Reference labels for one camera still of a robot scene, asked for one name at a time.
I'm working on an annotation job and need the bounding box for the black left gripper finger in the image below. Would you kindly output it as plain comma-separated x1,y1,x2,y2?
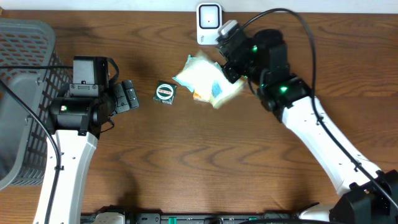
113,83,130,114
122,80,139,109

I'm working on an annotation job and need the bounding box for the green Zam-Buk box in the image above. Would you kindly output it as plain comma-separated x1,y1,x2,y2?
154,82,177,105

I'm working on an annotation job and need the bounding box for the large yellow snack bag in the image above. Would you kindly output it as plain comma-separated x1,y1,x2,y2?
183,51,245,109

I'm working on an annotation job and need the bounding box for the teal wet wipes pack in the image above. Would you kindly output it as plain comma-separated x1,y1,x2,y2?
172,55,195,93

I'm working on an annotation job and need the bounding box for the orange tissue pack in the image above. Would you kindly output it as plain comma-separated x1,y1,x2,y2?
193,91,209,103

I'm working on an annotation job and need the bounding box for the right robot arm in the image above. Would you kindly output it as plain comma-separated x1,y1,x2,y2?
217,25,397,223

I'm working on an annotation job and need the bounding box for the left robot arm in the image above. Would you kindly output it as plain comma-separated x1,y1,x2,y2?
34,56,139,223

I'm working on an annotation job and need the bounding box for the white barcode scanner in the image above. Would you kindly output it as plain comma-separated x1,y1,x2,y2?
197,2,222,45

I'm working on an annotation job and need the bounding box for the grey plastic basket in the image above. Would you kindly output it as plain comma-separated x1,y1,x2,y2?
1,19,72,189

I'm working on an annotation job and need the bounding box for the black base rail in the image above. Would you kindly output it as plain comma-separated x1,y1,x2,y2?
80,212,299,224

